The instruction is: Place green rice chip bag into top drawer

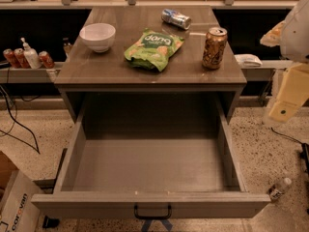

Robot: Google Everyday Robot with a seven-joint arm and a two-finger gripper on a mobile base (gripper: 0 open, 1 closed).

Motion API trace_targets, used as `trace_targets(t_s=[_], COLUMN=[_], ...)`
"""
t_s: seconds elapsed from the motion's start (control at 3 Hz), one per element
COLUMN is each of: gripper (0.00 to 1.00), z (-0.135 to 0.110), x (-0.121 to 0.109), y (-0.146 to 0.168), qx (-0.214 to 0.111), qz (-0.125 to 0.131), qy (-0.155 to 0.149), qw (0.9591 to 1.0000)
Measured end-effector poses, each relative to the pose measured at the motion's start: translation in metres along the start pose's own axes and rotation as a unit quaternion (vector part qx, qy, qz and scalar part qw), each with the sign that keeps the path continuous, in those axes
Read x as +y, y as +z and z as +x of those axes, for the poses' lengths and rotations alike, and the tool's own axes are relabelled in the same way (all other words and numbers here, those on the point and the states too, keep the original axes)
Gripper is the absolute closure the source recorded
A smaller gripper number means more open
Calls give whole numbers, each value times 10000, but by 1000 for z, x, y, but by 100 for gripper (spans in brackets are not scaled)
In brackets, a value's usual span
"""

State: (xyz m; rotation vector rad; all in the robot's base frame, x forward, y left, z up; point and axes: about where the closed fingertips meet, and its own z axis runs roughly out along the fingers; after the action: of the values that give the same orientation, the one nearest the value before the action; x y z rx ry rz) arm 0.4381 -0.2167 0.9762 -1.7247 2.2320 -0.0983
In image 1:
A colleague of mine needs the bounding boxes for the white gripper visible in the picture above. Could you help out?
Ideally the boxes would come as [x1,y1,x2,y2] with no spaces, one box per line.
[260,0,309,123]

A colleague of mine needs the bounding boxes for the green rice chip bag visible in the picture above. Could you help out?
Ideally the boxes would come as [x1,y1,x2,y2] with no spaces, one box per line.
[124,28,184,72]

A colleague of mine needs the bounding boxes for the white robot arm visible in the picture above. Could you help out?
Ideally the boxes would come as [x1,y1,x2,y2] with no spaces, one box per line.
[260,0,309,125]

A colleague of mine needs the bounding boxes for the grey cabinet with counter top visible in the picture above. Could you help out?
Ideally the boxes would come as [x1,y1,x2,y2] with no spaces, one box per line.
[55,6,246,118]

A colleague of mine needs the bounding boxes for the open grey top drawer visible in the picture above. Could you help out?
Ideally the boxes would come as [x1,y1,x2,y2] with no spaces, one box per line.
[32,93,269,218]

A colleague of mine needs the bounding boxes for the white cloth on shelf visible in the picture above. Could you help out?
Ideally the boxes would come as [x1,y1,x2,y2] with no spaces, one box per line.
[235,54,262,67]

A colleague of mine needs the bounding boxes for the gold soda can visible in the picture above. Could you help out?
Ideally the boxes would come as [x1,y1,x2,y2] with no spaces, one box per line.
[202,27,228,70]

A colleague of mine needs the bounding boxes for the blue silver can lying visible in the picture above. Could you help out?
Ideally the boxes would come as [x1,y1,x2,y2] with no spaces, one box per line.
[161,9,191,30]

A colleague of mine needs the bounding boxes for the clear plastic bottle on floor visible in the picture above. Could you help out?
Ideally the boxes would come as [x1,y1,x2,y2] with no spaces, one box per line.
[267,177,292,201]

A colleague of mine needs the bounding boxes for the white ceramic bowl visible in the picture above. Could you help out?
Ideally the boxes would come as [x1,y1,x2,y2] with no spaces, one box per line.
[79,23,116,53]

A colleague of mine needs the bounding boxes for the small dark bottle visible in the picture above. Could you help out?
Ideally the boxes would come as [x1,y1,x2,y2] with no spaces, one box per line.
[63,38,72,56]

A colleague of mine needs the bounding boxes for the red can right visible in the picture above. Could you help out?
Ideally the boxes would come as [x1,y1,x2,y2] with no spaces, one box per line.
[39,51,55,69]

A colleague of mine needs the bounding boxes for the white pump bottle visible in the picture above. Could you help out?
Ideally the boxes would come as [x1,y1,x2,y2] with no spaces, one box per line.
[21,38,42,69]

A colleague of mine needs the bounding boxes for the grey side shelf left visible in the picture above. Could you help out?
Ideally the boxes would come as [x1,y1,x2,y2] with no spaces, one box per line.
[0,62,63,84]

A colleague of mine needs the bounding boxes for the cardboard box with print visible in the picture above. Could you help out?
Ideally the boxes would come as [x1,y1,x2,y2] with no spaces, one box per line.
[0,152,42,232]

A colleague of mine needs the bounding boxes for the black drawer handle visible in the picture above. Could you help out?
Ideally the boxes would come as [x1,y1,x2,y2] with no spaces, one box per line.
[133,205,172,220]

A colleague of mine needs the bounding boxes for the black floor cable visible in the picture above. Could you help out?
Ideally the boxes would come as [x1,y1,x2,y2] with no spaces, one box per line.
[0,84,42,155]

